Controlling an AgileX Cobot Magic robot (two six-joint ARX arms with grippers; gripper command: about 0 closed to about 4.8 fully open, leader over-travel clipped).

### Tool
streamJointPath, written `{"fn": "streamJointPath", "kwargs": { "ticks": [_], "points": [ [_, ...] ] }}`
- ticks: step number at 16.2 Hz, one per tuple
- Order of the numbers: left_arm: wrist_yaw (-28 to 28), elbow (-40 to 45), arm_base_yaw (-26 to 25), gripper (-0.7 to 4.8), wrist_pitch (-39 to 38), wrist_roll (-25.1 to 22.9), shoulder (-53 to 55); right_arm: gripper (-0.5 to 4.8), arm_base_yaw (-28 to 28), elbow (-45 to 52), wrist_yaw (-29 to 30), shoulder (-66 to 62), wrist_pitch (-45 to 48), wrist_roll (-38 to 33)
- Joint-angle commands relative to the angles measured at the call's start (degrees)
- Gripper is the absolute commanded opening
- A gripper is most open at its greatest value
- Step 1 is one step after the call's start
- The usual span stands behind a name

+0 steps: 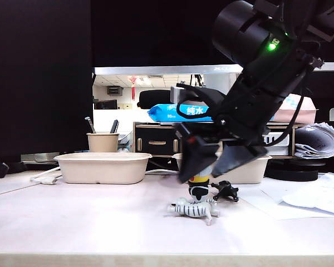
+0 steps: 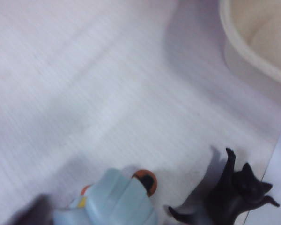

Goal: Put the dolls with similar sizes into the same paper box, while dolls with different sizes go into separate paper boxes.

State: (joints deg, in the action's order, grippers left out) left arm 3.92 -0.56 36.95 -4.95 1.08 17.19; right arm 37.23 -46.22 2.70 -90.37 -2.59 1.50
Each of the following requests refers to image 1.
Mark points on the silver monitor stand plate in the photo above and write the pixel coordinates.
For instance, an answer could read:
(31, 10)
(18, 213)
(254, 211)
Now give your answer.
(39, 157)

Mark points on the black office chair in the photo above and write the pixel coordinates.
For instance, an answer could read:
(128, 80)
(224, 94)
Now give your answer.
(156, 98)

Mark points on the flat white device box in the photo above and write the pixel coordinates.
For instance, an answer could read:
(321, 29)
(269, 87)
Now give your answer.
(281, 151)

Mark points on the blue wet wipes pack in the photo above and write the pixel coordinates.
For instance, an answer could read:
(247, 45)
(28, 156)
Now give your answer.
(167, 111)

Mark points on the white paper sheet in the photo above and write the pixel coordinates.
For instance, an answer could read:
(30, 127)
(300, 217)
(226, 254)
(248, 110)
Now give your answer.
(272, 194)
(323, 194)

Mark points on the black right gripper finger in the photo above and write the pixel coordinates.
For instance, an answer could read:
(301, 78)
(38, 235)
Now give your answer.
(196, 160)
(233, 160)

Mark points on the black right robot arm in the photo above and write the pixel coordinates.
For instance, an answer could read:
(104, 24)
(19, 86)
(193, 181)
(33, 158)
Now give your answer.
(239, 27)

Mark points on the wooden desk shelf organizer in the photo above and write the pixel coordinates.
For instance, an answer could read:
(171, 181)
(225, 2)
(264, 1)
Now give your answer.
(144, 139)

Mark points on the large black silver-edged monitor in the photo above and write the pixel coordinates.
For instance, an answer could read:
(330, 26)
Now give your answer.
(156, 33)

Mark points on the red hanging knot ornament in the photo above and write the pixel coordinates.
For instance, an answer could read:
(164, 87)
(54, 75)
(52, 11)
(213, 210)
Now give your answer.
(133, 83)

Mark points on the beige paper cup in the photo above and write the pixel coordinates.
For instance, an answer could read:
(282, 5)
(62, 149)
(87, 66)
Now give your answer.
(103, 143)

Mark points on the white-haired black figure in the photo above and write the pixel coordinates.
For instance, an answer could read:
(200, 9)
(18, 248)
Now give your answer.
(199, 192)

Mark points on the metal-headed tool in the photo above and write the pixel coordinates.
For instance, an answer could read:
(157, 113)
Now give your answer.
(90, 125)

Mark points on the folded stack of papers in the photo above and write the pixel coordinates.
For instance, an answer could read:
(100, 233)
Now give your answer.
(320, 142)

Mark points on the white power strip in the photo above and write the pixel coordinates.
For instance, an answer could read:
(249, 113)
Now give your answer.
(286, 142)

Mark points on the black round stand base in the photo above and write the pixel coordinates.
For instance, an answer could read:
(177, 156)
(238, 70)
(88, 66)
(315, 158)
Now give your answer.
(292, 174)

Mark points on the white black-striped tiger doll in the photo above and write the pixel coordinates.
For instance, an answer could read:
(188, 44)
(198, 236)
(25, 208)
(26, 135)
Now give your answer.
(195, 210)

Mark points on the pink tissue pack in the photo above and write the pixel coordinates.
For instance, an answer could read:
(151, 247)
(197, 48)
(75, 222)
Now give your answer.
(306, 114)

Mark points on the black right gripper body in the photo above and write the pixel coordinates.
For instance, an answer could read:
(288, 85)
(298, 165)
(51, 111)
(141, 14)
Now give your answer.
(245, 116)

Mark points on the small black panther doll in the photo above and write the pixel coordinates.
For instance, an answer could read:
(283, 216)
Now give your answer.
(226, 190)

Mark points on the beige paper box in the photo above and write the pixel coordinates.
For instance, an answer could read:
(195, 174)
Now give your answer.
(100, 169)
(247, 172)

